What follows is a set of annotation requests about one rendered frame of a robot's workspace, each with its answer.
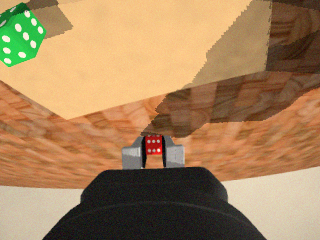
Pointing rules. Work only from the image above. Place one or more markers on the tan square mat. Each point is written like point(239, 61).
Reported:
point(99, 54)

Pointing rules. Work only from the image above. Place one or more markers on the green die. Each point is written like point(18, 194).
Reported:
point(21, 35)

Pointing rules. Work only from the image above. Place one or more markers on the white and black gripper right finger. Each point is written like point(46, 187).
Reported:
point(172, 155)

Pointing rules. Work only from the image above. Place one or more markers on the red die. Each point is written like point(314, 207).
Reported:
point(153, 144)

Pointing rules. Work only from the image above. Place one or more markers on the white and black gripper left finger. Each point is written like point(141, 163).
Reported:
point(134, 156)

